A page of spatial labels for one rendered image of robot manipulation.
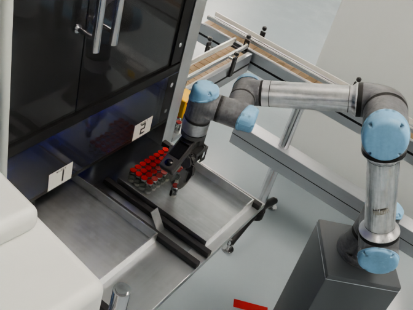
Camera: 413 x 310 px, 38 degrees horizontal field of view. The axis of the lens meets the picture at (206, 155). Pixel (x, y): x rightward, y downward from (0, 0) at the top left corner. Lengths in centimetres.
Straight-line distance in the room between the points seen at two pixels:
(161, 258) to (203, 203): 27
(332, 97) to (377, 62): 140
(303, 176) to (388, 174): 115
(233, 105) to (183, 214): 39
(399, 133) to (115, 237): 80
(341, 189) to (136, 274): 131
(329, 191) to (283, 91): 111
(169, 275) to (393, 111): 72
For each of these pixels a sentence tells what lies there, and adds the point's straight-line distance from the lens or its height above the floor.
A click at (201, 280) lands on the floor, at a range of 282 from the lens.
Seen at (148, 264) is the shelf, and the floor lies 88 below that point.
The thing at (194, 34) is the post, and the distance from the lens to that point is 183.
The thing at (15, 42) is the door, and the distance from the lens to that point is 128.
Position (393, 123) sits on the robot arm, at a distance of 154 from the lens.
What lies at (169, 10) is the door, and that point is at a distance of 167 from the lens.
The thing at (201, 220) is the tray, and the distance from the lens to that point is 181.
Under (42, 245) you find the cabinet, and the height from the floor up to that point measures 155.
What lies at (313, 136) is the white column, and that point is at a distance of 337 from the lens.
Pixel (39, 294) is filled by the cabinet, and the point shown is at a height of 155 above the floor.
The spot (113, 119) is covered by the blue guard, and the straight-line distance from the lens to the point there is 169.
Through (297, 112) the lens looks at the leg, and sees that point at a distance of 265.
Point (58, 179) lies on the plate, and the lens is 164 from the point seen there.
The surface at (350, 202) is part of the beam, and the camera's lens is 271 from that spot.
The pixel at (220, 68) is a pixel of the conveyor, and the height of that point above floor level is 93.
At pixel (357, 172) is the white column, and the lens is 335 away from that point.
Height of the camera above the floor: 214
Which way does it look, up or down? 38 degrees down
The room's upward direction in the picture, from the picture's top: 17 degrees clockwise
